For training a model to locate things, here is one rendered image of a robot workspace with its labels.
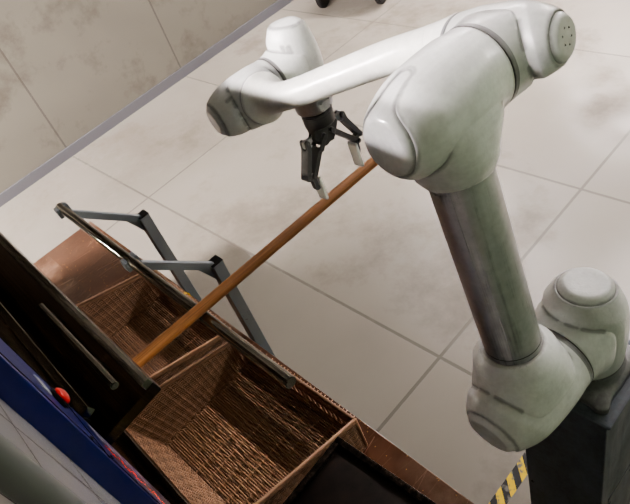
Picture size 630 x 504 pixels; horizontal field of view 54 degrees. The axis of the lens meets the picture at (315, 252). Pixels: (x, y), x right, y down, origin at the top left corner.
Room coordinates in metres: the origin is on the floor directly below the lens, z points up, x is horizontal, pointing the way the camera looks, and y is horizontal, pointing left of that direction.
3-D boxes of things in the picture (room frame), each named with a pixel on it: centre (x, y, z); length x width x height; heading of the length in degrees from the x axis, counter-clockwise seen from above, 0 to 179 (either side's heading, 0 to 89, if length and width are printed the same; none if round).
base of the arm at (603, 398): (0.71, -0.47, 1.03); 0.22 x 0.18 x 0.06; 121
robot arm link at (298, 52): (1.25, -0.11, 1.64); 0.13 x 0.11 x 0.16; 118
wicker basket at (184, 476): (1.07, 0.41, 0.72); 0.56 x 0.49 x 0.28; 31
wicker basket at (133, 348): (1.59, 0.70, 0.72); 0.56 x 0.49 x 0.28; 29
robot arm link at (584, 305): (0.70, -0.44, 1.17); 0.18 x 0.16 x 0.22; 118
